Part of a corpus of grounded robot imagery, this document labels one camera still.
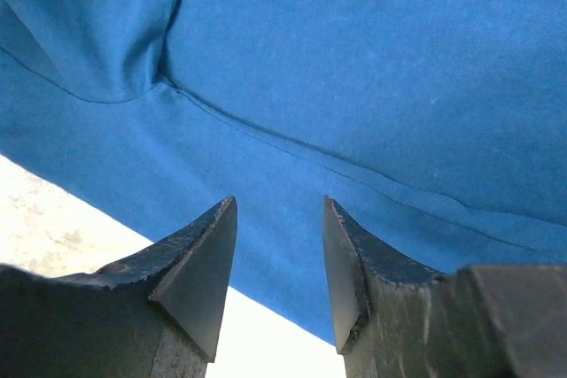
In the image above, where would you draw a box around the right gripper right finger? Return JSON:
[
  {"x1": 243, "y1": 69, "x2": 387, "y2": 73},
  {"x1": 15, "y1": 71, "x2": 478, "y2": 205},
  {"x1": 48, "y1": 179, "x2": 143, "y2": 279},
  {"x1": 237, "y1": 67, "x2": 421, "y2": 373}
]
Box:
[{"x1": 322, "y1": 197, "x2": 566, "y2": 377}]

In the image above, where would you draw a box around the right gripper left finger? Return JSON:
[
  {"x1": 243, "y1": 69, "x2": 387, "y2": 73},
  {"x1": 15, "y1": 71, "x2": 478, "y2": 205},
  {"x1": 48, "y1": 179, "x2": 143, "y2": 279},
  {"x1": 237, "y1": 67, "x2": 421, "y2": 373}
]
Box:
[{"x1": 1, "y1": 197, "x2": 237, "y2": 377}]

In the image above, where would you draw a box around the blue t-shirt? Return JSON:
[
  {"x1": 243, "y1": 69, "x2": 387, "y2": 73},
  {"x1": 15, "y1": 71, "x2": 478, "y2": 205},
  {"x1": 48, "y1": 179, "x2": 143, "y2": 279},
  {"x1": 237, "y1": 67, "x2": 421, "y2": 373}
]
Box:
[{"x1": 1, "y1": 0, "x2": 566, "y2": 341}]

